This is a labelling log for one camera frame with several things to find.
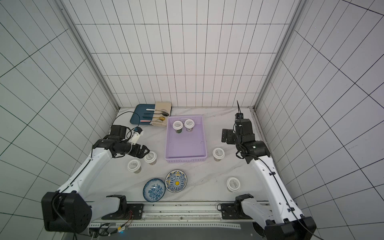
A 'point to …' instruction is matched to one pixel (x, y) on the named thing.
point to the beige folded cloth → (161, 105)
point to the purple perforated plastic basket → (186, 146)
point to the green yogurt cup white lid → (178, 125)
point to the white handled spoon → (152, 109)
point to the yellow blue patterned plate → (176, 181)
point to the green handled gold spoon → (161, 118)
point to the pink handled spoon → (148, 121)
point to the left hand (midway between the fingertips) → (140, 151)
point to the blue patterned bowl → (154, 190)
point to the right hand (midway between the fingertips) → (227, 130)
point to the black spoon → (164, 113)
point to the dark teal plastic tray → (135, 119)
